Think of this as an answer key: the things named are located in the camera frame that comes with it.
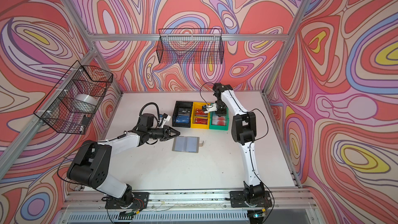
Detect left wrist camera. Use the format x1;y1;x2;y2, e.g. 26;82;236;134
137;113;171;128

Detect aluminium front rail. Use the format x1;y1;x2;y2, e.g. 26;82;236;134
55;188;325;224

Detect blue VIP card in bin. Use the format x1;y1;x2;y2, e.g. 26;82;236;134
175;116;190;124

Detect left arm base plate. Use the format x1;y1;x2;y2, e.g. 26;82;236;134
102;192;150;211

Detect black wire basket left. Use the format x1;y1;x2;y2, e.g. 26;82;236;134
34;61;114;134

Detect black wire basket back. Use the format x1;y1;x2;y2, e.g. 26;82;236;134
156;28;224;64

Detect yellow plastic bin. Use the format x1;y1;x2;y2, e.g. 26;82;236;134
190;102;210;129

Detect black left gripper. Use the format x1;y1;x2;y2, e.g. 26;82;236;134
146;126;180;142

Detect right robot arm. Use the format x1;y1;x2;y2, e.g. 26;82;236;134
212;83;266;206

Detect green plastic bin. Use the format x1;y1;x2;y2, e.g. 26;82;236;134
209;112;229;131

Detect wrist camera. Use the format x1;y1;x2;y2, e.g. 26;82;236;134
202;103;217;114
137;113;171;128

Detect red VIP card in bin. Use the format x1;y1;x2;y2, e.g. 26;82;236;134
194;109;209;118

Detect black wire basket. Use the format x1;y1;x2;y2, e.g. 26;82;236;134
34;61;114;134
156;28;224;64

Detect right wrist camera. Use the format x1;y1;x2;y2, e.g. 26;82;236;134
202;103;217;114

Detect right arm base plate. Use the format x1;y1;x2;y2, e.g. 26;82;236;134
226;190;273;209

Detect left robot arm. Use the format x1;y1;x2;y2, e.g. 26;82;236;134
67;125;180;209

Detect black plastic bin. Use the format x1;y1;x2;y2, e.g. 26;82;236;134
172;101;193;128

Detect white april card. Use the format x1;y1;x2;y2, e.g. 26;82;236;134
211;115;227;126

